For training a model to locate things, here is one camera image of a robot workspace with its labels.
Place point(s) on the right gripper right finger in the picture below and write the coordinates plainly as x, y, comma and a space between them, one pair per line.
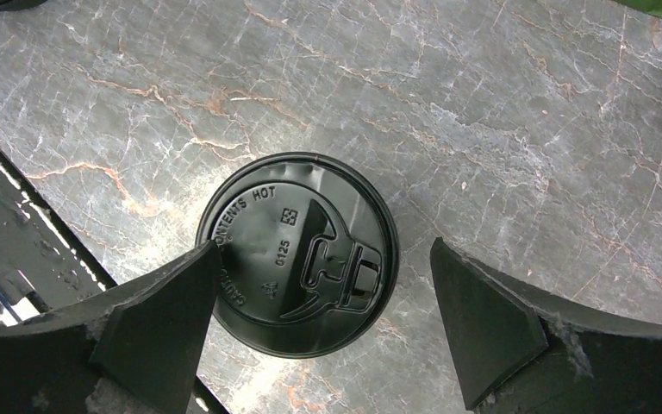
519, 349

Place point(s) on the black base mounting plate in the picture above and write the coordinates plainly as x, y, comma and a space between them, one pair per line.
45, 267

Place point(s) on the black coffee cup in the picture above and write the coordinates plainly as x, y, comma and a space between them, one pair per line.
16, 5

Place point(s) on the green paper bag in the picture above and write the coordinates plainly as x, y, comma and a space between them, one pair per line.
650, 7

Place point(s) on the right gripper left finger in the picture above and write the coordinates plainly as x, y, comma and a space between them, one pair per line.
134, 348

